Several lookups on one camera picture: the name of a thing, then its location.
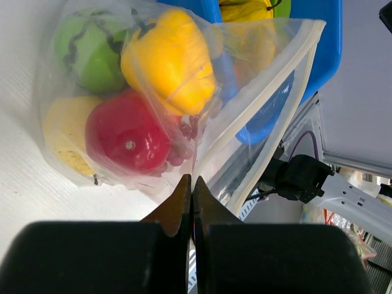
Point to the yellow starfruit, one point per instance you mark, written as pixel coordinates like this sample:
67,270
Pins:
243,11

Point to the red grape bunch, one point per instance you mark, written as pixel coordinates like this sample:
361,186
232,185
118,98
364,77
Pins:
183,134

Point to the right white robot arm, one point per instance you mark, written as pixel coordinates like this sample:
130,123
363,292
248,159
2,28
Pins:
338,195

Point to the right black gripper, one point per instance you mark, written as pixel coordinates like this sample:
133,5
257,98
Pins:
385,15

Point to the yellow bell pepper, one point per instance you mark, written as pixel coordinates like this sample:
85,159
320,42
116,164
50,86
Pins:
169,54

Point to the clear zip top bag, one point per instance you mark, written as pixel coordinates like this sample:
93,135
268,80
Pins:
250,61

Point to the green apple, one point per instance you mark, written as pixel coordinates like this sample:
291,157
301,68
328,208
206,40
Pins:
283,9

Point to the red apple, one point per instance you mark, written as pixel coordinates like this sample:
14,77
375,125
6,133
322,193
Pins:
124,135

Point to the green watermelon toy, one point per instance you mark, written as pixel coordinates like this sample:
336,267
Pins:
88,47

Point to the pale yellow pear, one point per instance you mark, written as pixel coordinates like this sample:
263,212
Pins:
64,132

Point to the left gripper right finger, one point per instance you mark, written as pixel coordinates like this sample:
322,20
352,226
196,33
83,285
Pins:
234,257

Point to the blue plastic bin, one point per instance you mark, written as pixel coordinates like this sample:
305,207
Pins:
326,61

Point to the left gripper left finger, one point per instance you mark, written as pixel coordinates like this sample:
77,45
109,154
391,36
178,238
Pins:
149,256

